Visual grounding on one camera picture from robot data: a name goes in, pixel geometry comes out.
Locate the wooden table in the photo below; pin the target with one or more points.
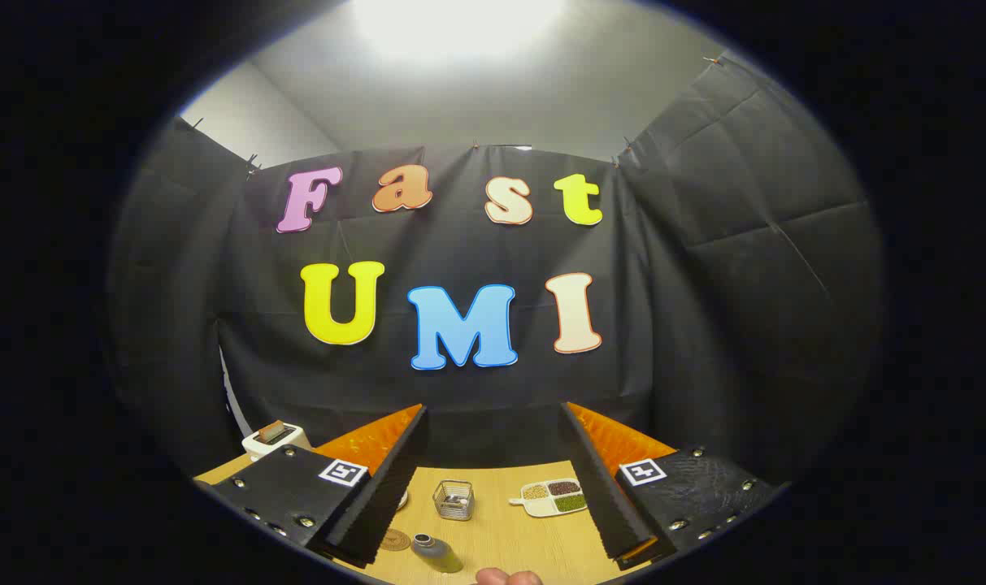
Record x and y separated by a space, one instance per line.
509 540

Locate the white round plate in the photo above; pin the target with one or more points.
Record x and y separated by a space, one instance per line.
402 500

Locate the white divided dish with beans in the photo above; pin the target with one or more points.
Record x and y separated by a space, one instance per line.
551 498

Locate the black backdrop cloth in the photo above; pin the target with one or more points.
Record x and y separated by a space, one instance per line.
704 325

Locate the round brown coaster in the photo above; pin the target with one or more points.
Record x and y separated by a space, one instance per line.
395 540

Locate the silver bottle with green label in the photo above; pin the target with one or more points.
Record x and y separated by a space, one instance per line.
437 554

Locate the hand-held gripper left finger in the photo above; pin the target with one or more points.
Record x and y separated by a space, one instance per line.
387 496

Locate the cream toaster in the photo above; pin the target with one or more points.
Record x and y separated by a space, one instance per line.
285 445

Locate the toast slice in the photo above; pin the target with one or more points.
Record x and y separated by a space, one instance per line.
271 431

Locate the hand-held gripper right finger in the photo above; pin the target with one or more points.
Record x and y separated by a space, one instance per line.
602 496

